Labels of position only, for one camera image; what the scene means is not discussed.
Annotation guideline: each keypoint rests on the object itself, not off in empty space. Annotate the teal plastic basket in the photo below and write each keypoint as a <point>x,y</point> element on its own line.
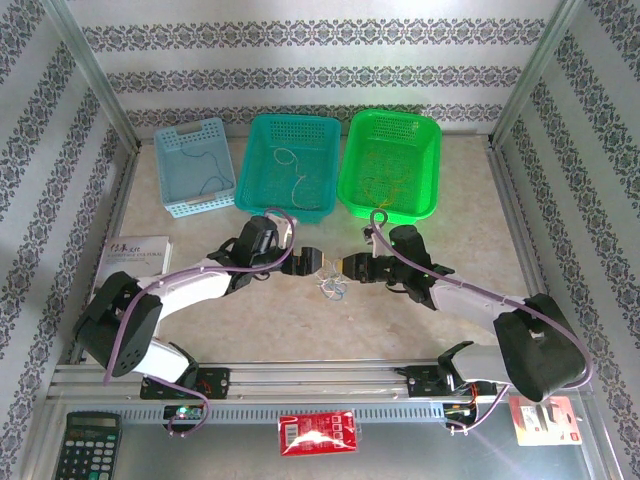
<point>310,150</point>

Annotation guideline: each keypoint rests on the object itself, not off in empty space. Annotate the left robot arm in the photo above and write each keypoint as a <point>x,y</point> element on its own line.
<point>195,290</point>

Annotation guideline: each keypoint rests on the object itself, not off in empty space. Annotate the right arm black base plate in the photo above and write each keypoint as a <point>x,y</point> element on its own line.
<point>422,382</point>

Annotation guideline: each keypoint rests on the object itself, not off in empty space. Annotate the aluminium side rail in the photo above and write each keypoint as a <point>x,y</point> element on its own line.
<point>510,200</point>
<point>122,200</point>

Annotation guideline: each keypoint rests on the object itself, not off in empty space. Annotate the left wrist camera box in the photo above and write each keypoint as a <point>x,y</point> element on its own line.
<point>286,232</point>

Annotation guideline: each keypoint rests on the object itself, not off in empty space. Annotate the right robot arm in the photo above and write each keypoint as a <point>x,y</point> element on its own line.
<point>465,310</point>

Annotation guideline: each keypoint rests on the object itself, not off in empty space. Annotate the red shiny package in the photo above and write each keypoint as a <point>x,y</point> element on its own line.
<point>317,432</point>

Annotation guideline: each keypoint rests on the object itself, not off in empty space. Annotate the black calculator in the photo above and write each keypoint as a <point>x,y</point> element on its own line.
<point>87,445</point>

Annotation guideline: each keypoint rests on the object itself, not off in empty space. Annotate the light blue plastic basket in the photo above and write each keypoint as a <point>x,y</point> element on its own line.
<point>190,170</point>

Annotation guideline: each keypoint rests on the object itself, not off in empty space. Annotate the right controller board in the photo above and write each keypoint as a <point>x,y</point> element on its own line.
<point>457,410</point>

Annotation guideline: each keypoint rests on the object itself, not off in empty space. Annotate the controller board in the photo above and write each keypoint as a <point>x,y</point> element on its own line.
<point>457,410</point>
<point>182,412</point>

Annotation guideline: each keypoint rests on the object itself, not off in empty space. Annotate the white book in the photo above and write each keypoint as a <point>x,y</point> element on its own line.
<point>132,255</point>

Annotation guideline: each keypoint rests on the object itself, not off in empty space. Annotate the aluminium mounting rail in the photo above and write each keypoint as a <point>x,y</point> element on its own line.
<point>310,380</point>

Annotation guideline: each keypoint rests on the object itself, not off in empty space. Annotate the aluminium frame post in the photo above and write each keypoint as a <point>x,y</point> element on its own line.
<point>92,75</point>
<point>534,75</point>

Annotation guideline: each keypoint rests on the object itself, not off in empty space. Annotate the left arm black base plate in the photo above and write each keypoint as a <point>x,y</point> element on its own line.
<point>217,382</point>

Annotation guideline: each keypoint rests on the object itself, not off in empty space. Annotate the left controller board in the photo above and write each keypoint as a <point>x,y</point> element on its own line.
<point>182,412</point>

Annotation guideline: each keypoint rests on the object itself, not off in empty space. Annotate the red white card package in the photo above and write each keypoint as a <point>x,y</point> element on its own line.
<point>545,425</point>

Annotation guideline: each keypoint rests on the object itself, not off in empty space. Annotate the green plastic basket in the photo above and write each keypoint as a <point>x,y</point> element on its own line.
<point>415,160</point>

